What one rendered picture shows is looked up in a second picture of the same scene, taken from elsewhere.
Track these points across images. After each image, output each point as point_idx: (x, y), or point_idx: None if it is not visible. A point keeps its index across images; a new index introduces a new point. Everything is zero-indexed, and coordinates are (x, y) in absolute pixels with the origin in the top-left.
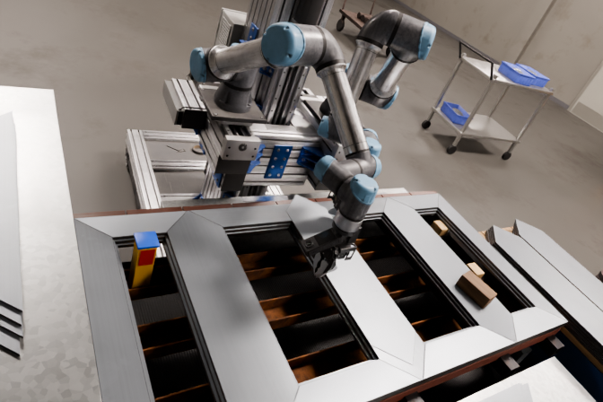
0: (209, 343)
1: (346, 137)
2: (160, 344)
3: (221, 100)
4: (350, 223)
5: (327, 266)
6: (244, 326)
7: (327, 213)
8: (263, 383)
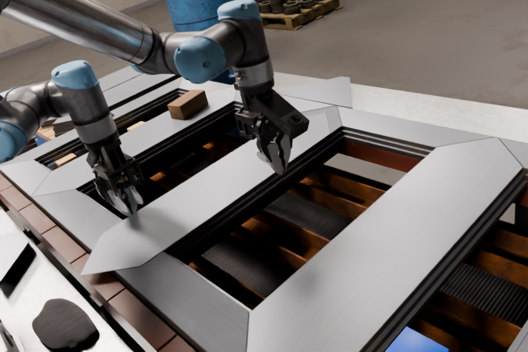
0: (476, 212)
1: (131, 29)
2: (478, 344)
3: None
4: (270, 59)
5: None
6: (416, 202)
7: (115, 228)
8: (465, 163)
